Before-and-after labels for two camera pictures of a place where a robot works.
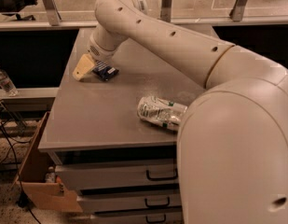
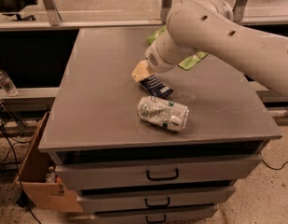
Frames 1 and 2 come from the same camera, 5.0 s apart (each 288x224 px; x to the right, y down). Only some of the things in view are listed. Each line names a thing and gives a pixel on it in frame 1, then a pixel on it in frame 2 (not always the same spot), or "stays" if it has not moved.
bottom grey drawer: (161, 217) stays
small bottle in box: (49, 175) stays
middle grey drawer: (130, 201) stays
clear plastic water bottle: (5, 81) stays
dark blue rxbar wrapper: (104, 71) to (156, 86)
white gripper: (98, 52) to (158, 61)
